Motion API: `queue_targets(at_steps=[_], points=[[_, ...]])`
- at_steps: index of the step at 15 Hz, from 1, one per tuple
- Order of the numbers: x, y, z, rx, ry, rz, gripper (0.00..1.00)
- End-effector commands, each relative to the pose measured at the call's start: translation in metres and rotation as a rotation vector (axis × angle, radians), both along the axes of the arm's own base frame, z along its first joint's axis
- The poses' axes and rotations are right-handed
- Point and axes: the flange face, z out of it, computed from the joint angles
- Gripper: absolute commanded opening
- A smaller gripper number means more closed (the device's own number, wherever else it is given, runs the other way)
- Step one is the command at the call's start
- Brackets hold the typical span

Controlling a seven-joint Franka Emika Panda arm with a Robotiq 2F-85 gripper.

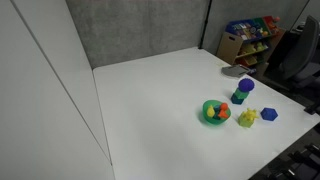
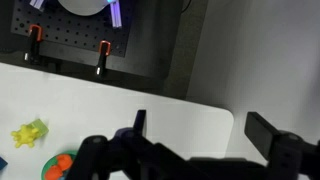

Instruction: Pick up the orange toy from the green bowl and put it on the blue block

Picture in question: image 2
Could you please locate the yellow spiky toy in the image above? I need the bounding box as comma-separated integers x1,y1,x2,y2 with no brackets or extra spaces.
10,123,40,149

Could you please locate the white lit bracket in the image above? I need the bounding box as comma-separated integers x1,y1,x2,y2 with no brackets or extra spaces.
29,0,45,10
109,0,123,30

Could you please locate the blue block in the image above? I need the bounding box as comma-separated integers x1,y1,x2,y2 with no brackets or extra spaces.
0,156,9,172

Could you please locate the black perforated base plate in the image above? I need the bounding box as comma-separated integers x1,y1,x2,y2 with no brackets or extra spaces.
10,0,135,58

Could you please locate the green bowl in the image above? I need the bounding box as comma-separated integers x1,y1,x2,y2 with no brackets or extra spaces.
40,149,79,180

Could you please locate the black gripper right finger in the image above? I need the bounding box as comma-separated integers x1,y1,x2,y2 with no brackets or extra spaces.
244,111,320,180

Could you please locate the orange rubber toy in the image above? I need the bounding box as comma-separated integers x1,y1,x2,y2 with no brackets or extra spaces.
44,154,74,180

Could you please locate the orange black clamp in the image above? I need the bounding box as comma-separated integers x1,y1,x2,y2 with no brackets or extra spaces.
95,39,112,78
23,23,44,65

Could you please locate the light green block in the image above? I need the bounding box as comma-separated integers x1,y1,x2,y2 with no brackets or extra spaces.
31,118,50,138

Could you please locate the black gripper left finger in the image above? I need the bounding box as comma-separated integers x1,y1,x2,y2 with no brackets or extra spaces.
66,109,202,180

